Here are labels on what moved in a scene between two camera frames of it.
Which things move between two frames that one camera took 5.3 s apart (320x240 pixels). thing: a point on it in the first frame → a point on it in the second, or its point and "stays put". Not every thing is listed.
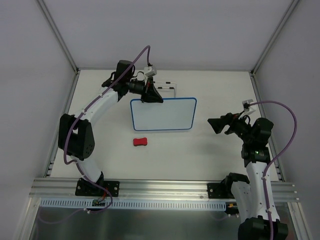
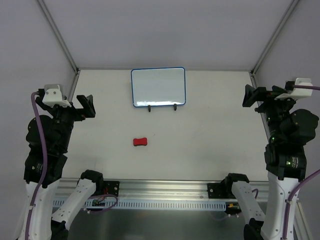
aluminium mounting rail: (66, 189) stays put
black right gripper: (227, 123) → (261, 94)
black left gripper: (146, 90) → (75, 111)
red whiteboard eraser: (142, 141) stays put
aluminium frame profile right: (283, 21) stays put
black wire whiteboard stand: (167, 82) → (175, 105)
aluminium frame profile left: (59, 35) stays put
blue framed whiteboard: (172, 114) → (158, 86)
